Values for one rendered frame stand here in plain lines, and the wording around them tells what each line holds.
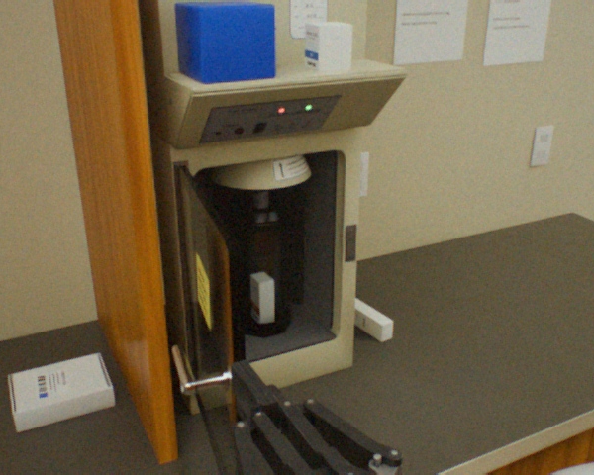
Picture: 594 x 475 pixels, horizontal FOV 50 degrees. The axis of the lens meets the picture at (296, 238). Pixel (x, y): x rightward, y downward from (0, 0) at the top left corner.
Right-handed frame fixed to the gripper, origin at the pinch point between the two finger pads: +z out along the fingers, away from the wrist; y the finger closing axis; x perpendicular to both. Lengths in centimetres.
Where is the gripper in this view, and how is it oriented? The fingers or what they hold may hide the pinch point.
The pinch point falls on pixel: (253, 395)
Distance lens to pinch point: 57.5
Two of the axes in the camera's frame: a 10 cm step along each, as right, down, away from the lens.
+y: -8.9, 1.8, -4.2
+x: 0.1, 9.2, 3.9
